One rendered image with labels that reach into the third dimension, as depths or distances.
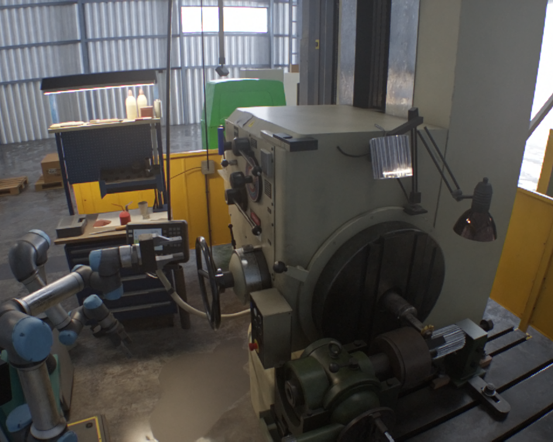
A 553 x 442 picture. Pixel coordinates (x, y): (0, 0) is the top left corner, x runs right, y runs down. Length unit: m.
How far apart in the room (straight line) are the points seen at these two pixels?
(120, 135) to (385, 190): 2.34
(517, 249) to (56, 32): 13.95
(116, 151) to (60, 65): 11.40
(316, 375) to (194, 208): 3.22
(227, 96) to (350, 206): 4.09
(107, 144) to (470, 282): 2.73
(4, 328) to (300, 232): 0.94
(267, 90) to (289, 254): 4.31
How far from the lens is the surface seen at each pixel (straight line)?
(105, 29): 14.40
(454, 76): 1.50
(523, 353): 1.88
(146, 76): 2.94
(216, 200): 4.15
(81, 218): 3.16
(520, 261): 3.58
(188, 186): 4.04
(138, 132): 3.21
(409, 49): 1.68
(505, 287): 3.74
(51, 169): 7.93
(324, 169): 1.22
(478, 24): 1.57
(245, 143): 1.47
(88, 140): 3.27
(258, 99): 5.37
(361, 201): 1.33
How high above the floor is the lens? 2.09
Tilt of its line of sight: 23 degrees down
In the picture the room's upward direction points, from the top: straight up
